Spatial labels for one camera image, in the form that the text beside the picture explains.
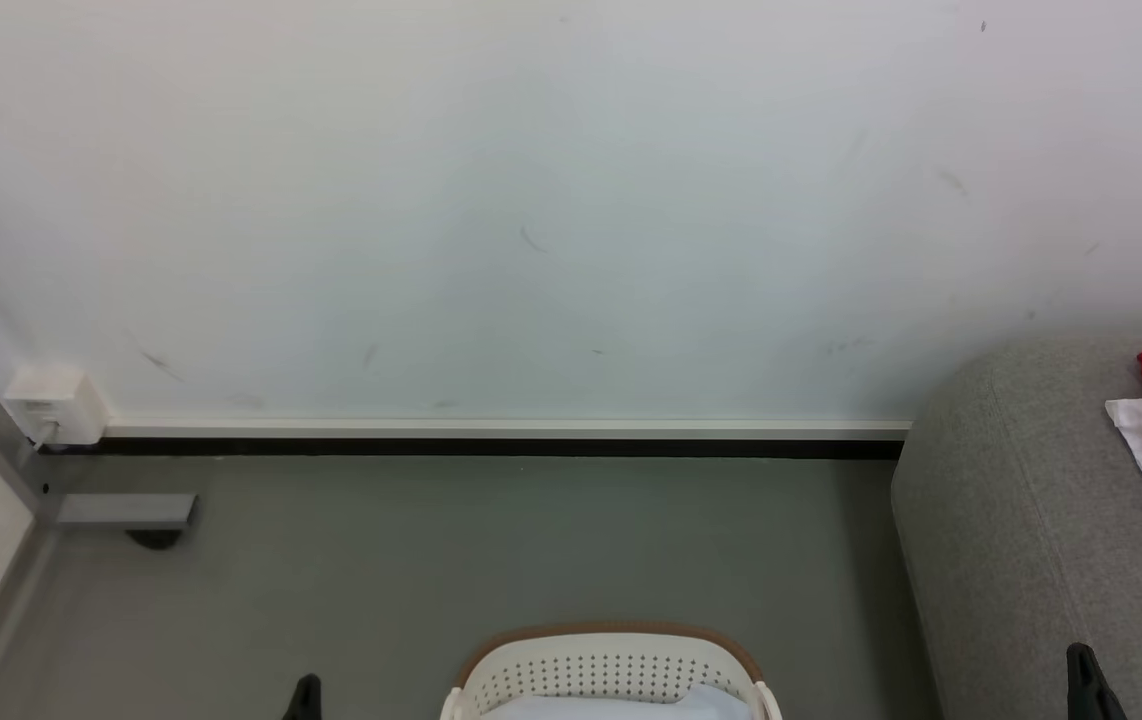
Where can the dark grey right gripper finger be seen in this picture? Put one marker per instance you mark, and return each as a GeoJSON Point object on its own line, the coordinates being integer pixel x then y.
{"type": "Point", "coordinates": [1089, 690]}

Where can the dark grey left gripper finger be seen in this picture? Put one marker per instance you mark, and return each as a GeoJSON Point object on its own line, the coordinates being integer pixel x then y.
{"type": "Point", "coordinates": [306, 702]}

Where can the grey fabric sofa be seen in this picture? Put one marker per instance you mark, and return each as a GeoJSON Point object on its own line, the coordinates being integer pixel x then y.
{"type": "Point", "coordinates": [1031, 560]}

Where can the grey metal table leg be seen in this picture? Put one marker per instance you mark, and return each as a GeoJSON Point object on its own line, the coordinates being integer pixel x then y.
{"type": "Point", "coordinates": [126, 510]}

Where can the white perforated laundry basket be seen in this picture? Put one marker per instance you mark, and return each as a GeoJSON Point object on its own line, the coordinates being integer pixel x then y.
{"type": "Point", "coordinates": [611, 660]}

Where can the pale blue cloth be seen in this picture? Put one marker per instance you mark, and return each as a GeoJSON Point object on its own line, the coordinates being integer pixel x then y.
{"type": "Point", "coordinates": [621, 706]}

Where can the white and black baseboard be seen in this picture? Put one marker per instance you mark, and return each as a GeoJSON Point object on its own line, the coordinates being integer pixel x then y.
{"type": "Point", "coordinates": [501, 438]}

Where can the black round frame foot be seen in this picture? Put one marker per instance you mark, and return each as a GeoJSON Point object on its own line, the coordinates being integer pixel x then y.
{"type": "Point", "coordinates": [155, 537]}

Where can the white wall socket box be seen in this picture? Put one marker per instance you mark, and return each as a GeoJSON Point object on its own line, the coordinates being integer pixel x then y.
{"type": "Point", "coordinates": [61, 405]}

